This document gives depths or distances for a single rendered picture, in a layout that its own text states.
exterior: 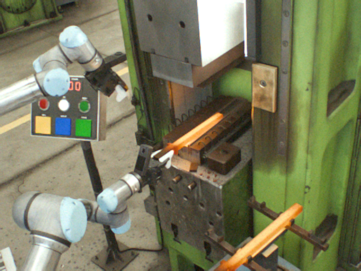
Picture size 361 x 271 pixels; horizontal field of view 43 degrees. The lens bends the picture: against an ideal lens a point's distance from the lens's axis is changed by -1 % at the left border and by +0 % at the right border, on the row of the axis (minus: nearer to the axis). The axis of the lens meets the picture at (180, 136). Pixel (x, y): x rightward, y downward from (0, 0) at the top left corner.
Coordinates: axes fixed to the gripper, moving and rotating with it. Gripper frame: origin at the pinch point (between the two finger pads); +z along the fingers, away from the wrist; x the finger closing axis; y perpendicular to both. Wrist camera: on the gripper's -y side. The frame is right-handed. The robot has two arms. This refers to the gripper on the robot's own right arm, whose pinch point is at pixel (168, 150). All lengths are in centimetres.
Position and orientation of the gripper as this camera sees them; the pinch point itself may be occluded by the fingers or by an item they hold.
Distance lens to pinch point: 178.9
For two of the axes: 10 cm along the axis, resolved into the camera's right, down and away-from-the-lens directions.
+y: 0.9, 8.3, 5.5
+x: 7.6, 3.0, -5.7
